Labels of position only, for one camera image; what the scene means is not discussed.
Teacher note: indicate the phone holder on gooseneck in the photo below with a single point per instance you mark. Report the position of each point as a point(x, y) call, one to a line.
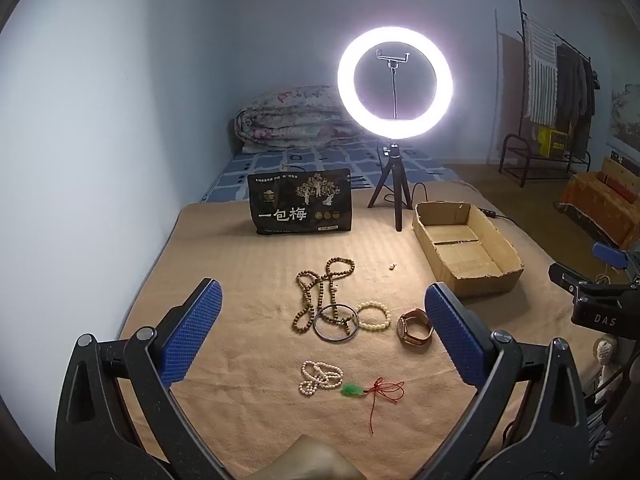
point(395, 80)

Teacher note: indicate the dark thin bangle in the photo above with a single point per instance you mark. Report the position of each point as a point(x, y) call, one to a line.
point(325, 337)

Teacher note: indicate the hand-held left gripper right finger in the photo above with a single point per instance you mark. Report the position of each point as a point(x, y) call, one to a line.
point(452, 335)

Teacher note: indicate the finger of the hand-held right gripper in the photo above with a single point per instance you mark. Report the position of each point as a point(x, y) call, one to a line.
point(611, 254)
point(565, 276)

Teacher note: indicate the person's right hand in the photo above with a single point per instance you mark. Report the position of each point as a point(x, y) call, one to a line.
point(606, 355)

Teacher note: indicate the tan cloth lump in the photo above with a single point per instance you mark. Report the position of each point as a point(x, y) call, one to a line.
point(310, 462)

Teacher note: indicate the black tripod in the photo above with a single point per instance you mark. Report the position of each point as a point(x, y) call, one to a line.
point(397, 185)

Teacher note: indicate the yellow box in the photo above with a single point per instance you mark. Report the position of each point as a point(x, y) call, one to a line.
point(552, 141)

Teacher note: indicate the black clothes rack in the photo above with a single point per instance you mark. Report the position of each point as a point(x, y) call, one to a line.
point(520, 155)

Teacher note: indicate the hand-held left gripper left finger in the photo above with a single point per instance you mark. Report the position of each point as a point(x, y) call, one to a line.
point(192, 330)

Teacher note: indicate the orange cloth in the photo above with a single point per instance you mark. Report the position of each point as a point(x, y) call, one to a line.
point(595, 205)

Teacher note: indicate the cardboard box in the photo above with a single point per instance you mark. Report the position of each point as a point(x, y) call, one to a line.
point(465, 250)

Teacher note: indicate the dark hanging clothes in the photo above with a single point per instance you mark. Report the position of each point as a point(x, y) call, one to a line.
point(575, 95)

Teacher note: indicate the rose gold wristwatch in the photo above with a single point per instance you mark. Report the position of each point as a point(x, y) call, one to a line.
point(404, 329)

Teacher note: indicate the landscape wall painting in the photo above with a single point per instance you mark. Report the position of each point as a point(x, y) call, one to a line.
point(627, 115)

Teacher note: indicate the blue patterned bedsheet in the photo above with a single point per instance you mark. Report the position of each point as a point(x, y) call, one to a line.
point(310, 162)

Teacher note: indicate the striped white towel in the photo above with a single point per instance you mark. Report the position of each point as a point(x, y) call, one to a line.
point(542, 75)

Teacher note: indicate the folded floral quilt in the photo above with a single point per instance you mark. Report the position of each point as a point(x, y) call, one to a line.
point(290, 115)

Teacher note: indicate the black snack bag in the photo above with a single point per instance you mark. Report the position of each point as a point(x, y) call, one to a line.
point(300, 205)

